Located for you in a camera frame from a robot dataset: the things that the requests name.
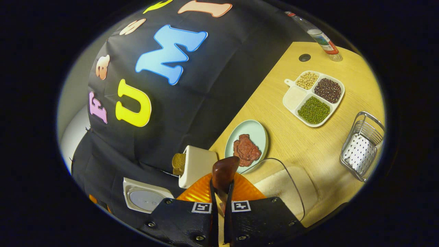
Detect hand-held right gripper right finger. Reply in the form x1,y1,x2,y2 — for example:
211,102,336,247
224,173,306,247

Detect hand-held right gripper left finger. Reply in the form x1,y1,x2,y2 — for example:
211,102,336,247
137,173,219,247

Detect brown wooden spoon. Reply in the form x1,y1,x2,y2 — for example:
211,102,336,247
212,156,240,216

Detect metal wire chopstick holder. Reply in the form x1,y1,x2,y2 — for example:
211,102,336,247
340,111,385,182

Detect white toaster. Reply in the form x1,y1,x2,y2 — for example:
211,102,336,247
178,145,218,189

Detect brown bread slice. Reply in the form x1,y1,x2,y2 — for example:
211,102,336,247
171,153,186,175

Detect brown cooked meat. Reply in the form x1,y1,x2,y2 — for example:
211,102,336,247
233,134,262,167

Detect light green plate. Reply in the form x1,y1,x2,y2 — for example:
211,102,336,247
225,119,269,174

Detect black backdrop cloth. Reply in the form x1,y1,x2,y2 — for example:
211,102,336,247
70,0,323,227

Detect small white grain portion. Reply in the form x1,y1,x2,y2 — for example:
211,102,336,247
284,86,307,110

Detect green mung beans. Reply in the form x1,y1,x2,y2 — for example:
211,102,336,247
297,96,331,125

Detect white divided tray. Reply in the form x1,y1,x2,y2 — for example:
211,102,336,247
283,70,345,128

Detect yellow soybeans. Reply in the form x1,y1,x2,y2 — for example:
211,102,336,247
296,71,319,90

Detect dark red beans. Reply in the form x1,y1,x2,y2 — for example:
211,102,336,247
314,78,342,104

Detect clear plastic water bottle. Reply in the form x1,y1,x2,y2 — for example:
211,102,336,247
285,11,343,62

